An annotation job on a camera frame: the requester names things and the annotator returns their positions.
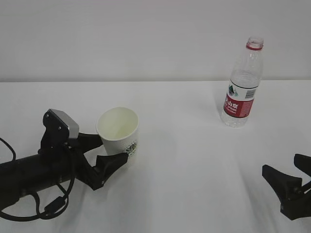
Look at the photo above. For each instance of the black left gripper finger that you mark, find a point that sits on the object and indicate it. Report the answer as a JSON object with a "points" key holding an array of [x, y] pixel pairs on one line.
{"points": [[106, 166], [87, 142]]}

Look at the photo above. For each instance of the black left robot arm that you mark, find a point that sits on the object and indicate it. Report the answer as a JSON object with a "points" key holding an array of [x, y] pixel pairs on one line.
{"points": [[18, 178]]}

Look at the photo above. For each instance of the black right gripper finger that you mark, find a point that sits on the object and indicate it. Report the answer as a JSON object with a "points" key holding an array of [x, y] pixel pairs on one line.
{"points": [[303, 163], [294, 197]]}

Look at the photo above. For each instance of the clear plastic water bottle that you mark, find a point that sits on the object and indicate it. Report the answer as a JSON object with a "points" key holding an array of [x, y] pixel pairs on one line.
{"points": [[243, 83]]}

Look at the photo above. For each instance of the white paper coffee cup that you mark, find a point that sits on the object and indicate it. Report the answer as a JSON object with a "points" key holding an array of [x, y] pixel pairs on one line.
{"points": [[118, 129]]}

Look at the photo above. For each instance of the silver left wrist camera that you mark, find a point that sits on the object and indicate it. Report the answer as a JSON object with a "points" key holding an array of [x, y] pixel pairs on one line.
{"points": [[60, 123]]}

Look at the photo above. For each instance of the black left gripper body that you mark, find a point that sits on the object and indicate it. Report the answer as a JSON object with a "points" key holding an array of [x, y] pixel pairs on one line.
{"points": [[63, 162]]}

